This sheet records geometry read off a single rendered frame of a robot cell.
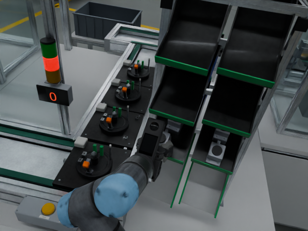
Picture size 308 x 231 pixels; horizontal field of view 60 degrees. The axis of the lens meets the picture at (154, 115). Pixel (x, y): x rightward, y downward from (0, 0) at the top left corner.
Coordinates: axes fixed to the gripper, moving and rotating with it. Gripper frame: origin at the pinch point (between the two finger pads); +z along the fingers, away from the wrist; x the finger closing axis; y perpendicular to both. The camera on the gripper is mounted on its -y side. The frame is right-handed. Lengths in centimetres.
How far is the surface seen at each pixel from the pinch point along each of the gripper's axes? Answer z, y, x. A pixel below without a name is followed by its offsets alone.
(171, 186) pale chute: 9.9, 19.4, 6.3
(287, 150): 75, 10, 55
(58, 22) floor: 335, -18, -282
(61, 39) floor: 286, 5, -239
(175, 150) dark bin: 3.4, 3.6, 4.7
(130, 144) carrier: 28.8, 17.6, -17.8
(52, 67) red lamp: 4.2, -10.2, -44.6
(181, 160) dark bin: 1.9, 5.4, 7.6
